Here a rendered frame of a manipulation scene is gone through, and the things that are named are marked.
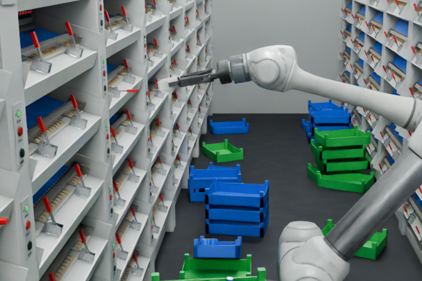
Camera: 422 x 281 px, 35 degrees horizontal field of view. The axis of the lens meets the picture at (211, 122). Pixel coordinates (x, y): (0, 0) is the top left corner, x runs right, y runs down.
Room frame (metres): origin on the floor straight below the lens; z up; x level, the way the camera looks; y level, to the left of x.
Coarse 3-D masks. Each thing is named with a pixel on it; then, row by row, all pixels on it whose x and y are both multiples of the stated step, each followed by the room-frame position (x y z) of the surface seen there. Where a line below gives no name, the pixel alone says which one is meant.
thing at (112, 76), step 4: (116, 68) 2.48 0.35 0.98; (120, 68) 2.50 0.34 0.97; (112, 72) 2.40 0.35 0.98; (116, 72) 2.42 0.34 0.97; (120, 72) 2.50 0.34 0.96; (124, 72) 2.53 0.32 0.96; (108, 76) 2.32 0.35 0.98; (112, 76) 2.34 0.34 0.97; (116, 76) 2.43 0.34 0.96; (108, 80) 2.27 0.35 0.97; (108, 84) 2.26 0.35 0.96
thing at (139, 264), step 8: (136, 248) 2.58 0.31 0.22; (144, 248) 2.59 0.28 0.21; (152, 248) 2.59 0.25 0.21; (136, 256) 2.56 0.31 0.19; (144, 256) 2.59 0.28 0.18; (128, 264) 2.48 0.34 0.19; (136, 264) 2.43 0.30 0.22; (144, 264) 2.52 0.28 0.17; (128, 272) 2.40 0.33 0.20; (136, 272) 2.42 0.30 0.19; (144, 272) 2.46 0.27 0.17; (128, 280) 2.36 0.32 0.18; (136, 280) 2.37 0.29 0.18
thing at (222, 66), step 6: (222, 66) 2.11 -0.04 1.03; (228, 66) 2.11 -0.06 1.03; (210, 72) 2.12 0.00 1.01; (216, 72) 2.11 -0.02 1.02; (222, 72) 2.10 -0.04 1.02; (228, 72) 2.10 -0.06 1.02; (216, 78) 2.10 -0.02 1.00; (222, 78) 2.10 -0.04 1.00; (228, 78) 2.10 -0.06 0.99; (222, 84) 2.13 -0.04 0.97
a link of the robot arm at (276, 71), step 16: (256, 64) 1.91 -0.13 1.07; (272, 64) 1.89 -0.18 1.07; (288, 64) 1.94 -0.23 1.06; (256, 80) 1.91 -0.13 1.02; (272, 80) 1.88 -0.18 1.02; (288, 80) 1.93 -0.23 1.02; (304, 80) 1.94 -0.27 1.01; (320, 80) 1.96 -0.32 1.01; (336, 96) 1.99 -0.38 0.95; (352, 96) 2.02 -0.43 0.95; (368, 96) 2.06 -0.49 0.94; (384, 96) 2.07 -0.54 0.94; (400, 96) 2.09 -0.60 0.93; (384, 112) 2.06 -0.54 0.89; (400, 112) 2.04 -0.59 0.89
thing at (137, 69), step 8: (112, 56) 2.59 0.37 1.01; (120, 56) 2.59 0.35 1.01; (112, 64) 2.59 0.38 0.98; (120, 64) 2.57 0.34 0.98; (128, 64) 2.59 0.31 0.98; (136, 64) 2.59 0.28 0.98; (136, 72) 2.59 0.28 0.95; (144, 72) 2.59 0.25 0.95; (112, 80) 2.38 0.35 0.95; (136, 80) 2.50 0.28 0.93; (120, 88) 2.29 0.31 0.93; (128, 88) 2.33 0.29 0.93; (136, 88) 2.49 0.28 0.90; (112, 96) 1.98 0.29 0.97; (120, 96) 2.19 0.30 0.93; (128, 96) 2.32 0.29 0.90; (112, 104) 2.06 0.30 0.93; (120, 104) 2.19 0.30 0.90; (112, 112) 2.08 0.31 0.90
